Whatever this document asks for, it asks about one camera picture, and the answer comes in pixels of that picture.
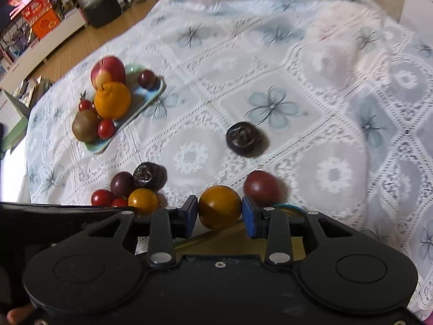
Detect red-purple passion fruit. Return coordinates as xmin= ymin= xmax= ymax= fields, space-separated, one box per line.
xmin=243 ymin=171 xmax=281 ymax=207

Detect dark purple passion fruit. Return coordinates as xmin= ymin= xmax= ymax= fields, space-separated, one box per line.
xmin=110 ymin=171 xmax=136 ymax=197

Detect green and white box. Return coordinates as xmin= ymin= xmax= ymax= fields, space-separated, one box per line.
xmin=0 ymin=90 xmax=32 ymax=151

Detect brown kiwi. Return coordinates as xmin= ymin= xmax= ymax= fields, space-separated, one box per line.
xmin=72 ymin=110 xmax=101 ymax=143

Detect round orange-yellow fruit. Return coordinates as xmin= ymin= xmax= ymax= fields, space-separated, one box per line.
xmin=198 ymin=186 xmax=243 ymax=230
xmin=128 ymin=188 xmax=159 ymax=216

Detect white floral lace tablecloth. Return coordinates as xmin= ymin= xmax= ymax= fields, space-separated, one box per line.
xmin=25 ymin=0 xmax=433 ymax=322

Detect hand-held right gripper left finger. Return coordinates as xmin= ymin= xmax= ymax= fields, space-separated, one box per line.
xmin=78 ymin=195 xmax=199 ymax=267

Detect dark brown mangosteen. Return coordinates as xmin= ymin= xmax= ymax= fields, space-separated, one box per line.
xmin=226 ymin=122 xmax=265 ymax=158
xmin=133 ymin=162 xmax=166 ymax=189

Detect snack packets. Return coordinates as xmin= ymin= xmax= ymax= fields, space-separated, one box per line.
xmin=13 ymin=75 xmax=51 ymax=106

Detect orange tangerine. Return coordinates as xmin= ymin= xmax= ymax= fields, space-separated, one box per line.
xmin=94 ymin=82 xmax=132 ymax=120

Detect white cardboard box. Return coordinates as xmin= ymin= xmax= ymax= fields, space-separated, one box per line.
xmin=400 ymin=0 xmax=433 ymax=34

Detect red gift box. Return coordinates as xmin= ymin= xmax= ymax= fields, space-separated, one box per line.
xmin=21 ymin=0 xmax=52 ymax=19

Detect black speaker box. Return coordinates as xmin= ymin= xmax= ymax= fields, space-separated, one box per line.
xmin=83 ymin=0 xmax=122 ymax=28

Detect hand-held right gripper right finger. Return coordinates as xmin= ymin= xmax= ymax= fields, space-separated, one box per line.
xmin=241 ymin=196 xmax=365 ymax=267

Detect white low cabinet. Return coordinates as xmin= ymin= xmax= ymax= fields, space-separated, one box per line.
xmin=0 ymin=7 xmax=88 ymax=90

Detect person's left hand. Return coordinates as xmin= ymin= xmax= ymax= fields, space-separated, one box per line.
xmin=6 ymin=306 xmax=36 ymax=325

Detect red apple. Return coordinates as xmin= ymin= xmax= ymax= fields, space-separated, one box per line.
xmin=90 ymin=56 xmax=127 ymax=90

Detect orange-red gift box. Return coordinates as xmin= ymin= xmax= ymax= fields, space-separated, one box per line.
xmin=31 ymin=9 xmax=62 ymax=39

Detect light green rectangular tray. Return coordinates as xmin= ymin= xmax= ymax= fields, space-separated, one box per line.
xmin=82 ymin=63 xmax=166 ymax=154

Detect small dark red plum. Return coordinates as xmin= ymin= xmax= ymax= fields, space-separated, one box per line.
xmin=138 ymin=70 xmax=156 ymax=89

